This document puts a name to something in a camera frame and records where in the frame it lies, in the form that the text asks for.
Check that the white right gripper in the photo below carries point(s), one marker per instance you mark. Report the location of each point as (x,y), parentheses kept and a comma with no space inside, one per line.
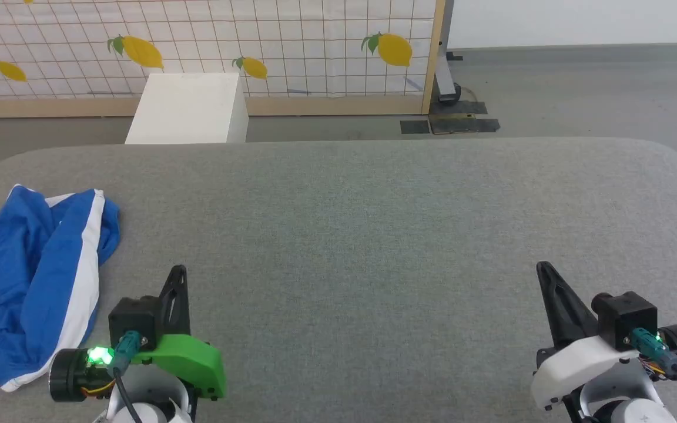
(579,367)

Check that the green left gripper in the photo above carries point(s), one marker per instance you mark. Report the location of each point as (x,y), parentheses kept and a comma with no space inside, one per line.
(188,358)

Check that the blue and white shorts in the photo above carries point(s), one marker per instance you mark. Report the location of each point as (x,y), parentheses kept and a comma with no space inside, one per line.
(21,282)

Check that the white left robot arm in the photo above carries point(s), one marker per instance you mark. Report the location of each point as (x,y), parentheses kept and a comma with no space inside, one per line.
(150,408)

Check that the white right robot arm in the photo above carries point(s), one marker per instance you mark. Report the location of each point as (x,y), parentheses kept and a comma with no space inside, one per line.
(638,408)

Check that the white box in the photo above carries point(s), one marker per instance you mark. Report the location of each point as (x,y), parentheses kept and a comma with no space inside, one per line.
(188,106)

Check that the brown taped floor plate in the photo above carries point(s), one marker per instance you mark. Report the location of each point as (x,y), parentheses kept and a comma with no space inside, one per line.
(462,122)

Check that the black floor tape patch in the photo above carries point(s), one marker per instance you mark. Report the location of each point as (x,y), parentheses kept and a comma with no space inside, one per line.
(414,127)

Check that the lemon print partition screen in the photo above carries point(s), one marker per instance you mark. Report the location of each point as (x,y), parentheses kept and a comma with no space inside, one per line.
(209,35)

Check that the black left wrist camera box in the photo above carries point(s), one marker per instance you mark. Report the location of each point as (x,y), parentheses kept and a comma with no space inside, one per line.
(134,320)

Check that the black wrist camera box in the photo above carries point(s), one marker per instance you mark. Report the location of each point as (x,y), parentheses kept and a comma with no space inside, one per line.
(134,320)
(625,317)

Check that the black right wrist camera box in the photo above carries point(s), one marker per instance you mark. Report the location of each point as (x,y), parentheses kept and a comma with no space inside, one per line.
(625,317)

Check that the grey metal post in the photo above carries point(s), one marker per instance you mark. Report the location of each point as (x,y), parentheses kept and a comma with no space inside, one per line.
(445,70)

